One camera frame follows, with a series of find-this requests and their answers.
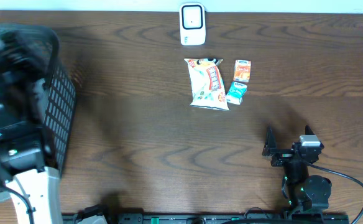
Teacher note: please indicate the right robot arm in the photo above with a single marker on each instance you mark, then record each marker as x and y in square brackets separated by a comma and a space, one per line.
[306, 193]

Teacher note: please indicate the grey plastic shopping basket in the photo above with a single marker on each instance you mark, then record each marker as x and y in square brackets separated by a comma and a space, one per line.
[60, 102]

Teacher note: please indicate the orange tissue pack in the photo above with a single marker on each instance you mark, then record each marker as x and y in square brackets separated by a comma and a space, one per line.
[242, 69]

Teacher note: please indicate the yellow snack bag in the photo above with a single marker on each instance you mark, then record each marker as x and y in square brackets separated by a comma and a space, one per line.
[207, 86]

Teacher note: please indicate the teal tissue pack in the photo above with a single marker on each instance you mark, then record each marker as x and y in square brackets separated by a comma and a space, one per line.
[236, 92]

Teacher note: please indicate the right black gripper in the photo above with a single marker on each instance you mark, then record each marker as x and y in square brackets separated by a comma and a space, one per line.
[270, 147]

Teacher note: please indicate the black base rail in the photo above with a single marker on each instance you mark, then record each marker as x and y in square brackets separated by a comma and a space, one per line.
[138, 218]

